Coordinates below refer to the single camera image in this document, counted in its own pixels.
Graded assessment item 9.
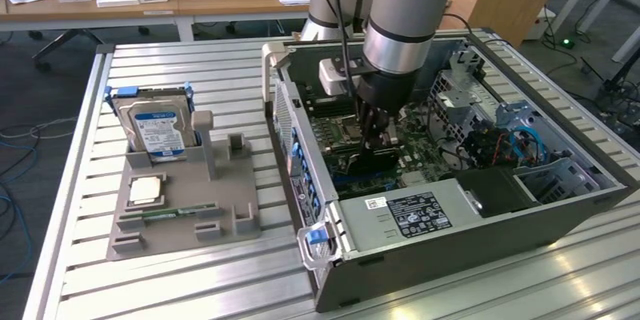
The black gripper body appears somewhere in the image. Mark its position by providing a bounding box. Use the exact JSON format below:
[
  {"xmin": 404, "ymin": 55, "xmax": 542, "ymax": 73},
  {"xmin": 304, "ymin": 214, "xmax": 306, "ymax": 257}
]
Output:
[{"xmin": 355, "ymin": 68, "xmax": 418, "ymax": 114}]

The graphics card with black fan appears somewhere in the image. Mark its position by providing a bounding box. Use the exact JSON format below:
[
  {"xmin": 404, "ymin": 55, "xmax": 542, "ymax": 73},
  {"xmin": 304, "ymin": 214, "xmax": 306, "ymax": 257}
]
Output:
[{"xmin": 343, "ymin": 143, "xmax": 403, "ymax": 177}]

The CPU socket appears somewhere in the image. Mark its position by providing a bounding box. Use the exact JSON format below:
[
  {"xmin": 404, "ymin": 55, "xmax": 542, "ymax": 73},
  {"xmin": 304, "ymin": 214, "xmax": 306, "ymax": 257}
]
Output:
[{"xmin": 339, "ymin": 115, "xmax": 364, "ymax": 140}]

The green motherboard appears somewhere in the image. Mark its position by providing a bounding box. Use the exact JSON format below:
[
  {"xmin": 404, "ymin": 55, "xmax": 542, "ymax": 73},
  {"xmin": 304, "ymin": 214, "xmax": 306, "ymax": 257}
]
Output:
[{"xmin": 294, "ymin": 83, "xmax": 456, "ymax": 201}]

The perforated metal drive cage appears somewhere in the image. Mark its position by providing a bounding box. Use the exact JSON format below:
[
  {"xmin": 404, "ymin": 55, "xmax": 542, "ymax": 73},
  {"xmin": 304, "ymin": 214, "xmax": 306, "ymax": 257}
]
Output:
[{"xmin": 430, "ymin": 48, "xmax": 535, "ymax": 148}]

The black fan assembly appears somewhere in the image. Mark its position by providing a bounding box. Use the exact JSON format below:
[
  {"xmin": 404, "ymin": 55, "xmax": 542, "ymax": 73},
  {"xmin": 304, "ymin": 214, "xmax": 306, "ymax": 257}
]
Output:
[{"xmin": 459, "ymin": 128, "xmax": 519, "ymax": 169}]

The grey power supply unit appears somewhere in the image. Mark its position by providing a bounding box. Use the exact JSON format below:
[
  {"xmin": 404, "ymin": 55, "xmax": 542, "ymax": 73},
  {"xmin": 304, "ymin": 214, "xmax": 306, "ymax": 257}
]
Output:
[{"xmin": 327, "ymin": 178, "xmax": 484, "ymax": 256}]

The black plastic air shroud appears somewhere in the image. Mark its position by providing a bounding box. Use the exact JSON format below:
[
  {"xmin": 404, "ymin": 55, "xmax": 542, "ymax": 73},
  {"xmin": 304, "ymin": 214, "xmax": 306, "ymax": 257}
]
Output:
[{"xmin": 452, "ymin": 168, "xmax": 542, "ymax": 218}]

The white box with red button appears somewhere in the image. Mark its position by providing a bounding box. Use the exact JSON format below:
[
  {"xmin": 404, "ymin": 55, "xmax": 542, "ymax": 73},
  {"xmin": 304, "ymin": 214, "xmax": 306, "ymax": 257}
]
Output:
[{"xmin": 530, "ymin": 4, "xmax": 558, "ymax": 42}]

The silver metal disk bay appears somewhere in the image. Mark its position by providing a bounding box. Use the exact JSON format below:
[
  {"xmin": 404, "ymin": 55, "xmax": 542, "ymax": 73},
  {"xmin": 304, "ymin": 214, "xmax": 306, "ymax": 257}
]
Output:
[{"xmin": 514, "ymin": 155, "xmax": 604, "ymax": 205}]

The open grey PC case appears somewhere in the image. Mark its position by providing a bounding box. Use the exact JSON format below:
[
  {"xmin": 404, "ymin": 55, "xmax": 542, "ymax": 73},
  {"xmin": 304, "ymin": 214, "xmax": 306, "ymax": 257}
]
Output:
[{"xmin": 262, "ymin": 33, "xmax": 640, "ymax": 313}]

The grey parts rack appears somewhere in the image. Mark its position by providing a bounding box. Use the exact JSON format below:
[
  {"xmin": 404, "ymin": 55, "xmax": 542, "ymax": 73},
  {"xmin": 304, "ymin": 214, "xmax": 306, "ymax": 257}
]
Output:
[{"xmin": 106, "ymin": 109, "xmax": 264, "ymax": 262}]

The hard disk in blue caddy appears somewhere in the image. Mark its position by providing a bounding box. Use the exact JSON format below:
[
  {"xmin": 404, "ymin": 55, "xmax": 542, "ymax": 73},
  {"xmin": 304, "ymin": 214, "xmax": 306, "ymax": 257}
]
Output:
[{"xmin": 103, "ymin": 82, "xmax": 196, "ymax": 166}]

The green RAM stick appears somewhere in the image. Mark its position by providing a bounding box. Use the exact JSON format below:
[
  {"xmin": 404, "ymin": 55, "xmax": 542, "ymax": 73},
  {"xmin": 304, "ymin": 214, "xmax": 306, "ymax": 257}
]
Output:
[{"xmin": 124, "ymin": 203, "xmax": 219, "ymax": 222}]

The silver CPU chip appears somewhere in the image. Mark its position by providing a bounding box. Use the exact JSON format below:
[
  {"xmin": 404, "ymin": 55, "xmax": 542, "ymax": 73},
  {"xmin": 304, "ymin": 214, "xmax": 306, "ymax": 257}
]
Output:
[{"xmin": 128, "ymin": 177, "xmax": 164, "ymax": 203}]

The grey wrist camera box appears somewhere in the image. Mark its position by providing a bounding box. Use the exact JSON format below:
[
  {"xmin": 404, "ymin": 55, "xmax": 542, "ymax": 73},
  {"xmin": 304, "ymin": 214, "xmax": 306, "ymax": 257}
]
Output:
[{"xmin": 318, "ymin": 58, "xmax": 364, "ymax": 95}]

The blue wire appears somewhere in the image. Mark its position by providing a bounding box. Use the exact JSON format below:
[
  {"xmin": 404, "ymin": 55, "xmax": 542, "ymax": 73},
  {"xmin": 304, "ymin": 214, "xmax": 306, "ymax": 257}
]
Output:
[{"xmin": 512, "ymin": 124, "xmax": 551, "ymax": 166}]

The white table leg frame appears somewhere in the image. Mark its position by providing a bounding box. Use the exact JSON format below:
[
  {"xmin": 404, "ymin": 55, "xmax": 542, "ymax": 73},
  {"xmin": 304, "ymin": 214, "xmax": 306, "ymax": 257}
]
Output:
[{"xmin": 547, "ymin": 0, "xmax": 640, "ymax": 64}]

